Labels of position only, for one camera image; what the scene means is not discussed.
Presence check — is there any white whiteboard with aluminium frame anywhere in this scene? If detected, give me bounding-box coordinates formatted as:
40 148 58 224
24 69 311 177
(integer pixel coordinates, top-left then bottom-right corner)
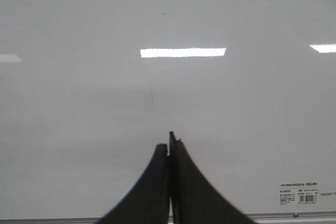
1 0 335 219

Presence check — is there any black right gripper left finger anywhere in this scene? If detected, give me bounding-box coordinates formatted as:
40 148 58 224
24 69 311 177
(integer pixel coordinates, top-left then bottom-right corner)
97 144 170 223

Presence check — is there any white product label sticker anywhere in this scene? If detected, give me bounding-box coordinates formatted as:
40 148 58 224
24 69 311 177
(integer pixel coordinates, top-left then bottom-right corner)
278 182 319 206

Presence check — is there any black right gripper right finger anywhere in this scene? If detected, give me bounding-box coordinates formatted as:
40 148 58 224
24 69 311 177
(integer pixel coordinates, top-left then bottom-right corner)
169 131 254 223

